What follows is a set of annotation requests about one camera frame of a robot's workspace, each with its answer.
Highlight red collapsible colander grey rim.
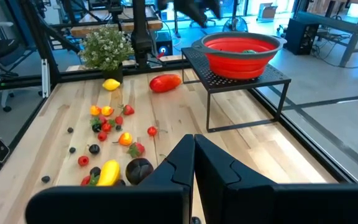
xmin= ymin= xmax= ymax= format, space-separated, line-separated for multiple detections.
xmin=191 ymin=31 xmax=288 ymax=80

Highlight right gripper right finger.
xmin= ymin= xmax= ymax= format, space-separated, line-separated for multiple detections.
xmin=194 ymin=134 xmax=358 ymax=224

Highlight yellow lemon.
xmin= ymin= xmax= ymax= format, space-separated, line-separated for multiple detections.
xmin=102 ymin=78 xmax=121 ymax=91

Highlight black computer tower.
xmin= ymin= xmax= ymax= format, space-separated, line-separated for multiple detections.
xmin=283 ymin=17 xmax=318 ymax=56

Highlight wooden workbench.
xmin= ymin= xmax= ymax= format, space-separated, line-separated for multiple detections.
xmin=70 ymin=6 xmax=164 ymax=38

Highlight grey metal desk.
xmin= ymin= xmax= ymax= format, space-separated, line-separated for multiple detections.
xmin=295 ymin=0 xmax=358 ymax=68

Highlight floor fan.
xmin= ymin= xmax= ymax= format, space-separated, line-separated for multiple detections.
xmin=222 ymin=16 xmax=249 ymax=33

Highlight cardboard box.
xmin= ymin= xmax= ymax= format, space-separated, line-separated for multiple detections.
xmin=257 ymin=2 xmax=278 ymax=19

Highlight small orange peach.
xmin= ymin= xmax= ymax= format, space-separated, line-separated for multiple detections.
xmin=112 ymin=132 xmax=134 ymax=147

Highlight large red pepper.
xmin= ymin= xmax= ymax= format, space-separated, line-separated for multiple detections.
xmin=149 ymin=73 xmax=183 ymax=93

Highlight potted plant white flowers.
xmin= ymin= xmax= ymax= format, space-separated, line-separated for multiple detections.
xmin=78 ymin=25 xmax=135 ymax=84

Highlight dark purple round fruit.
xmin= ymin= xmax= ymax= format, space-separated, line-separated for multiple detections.
xmin=125 ymin=157 xmax=155 ymax=186

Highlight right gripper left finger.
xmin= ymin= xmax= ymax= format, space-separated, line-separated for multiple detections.
xmin=25 ymin=134 xmax=196 ymax=224

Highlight black computer blue light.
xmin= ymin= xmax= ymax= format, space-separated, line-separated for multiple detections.
xmin=155 ymin=30 xmax=173 ymax=57

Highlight black perforated metal shelf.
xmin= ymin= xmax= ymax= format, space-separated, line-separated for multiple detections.
xmin=181 ymin=46 xmax=292 ymax=134

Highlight white bracket strip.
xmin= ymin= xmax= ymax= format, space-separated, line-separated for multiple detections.
xmin=41 ymin=58 xmax=51 ymax=99

